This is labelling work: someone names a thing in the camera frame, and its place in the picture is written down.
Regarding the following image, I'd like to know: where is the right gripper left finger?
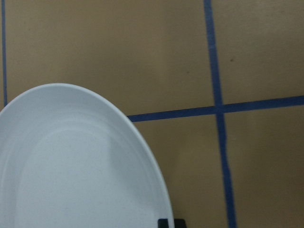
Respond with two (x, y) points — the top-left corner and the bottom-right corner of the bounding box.
(158, 218), (169, 228)

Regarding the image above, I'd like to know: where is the blue plate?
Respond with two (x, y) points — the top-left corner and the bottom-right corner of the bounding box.
(0, 84), (174, 228)

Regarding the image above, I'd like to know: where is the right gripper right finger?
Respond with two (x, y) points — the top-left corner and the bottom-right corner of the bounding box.
(174, 218), (186, 228)

